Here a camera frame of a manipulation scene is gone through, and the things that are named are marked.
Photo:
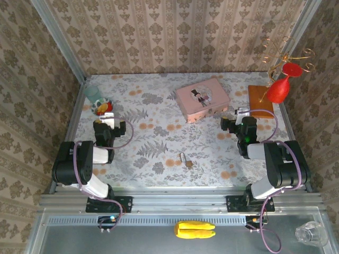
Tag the pink tin box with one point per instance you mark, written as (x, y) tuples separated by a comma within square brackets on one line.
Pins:
[(201, 100)]

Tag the brass padlock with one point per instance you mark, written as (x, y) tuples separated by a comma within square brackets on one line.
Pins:
[(188, 164)]

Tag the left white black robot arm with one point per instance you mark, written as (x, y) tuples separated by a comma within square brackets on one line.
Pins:
[(69, 164)]

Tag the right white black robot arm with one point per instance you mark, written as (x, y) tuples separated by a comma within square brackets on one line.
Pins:
[(278, 169)]

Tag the small colourful patterned bowl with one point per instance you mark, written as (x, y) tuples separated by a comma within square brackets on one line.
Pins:
[(102, 105)]

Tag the green glass tumbler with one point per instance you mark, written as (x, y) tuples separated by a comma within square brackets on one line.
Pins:
[(92, 92)]

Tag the floral patterned tablecloth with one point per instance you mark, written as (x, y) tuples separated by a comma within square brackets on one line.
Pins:
[(159, 127)]

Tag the red wine glass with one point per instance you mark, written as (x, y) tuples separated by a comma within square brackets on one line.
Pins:
[(278, 91)]

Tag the small black circuit board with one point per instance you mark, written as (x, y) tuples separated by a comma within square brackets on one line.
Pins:
[(254, 220), (107, 219)]

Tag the yellow toy banana bunch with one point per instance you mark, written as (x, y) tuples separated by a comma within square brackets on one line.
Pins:
[(194, 230)]

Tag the clear drinking glass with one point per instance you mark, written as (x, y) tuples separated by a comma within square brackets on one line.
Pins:
[(311, 234)]

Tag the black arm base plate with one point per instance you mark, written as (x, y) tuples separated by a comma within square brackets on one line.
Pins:
[(124, 205), (234, 203)]

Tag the silver aluminium mounting rail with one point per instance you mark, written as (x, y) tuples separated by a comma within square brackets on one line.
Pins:
[(180, 203)]

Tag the silver aluminium frame post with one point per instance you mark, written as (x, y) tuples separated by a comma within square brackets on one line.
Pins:
[(61, 39), (302, 26)]

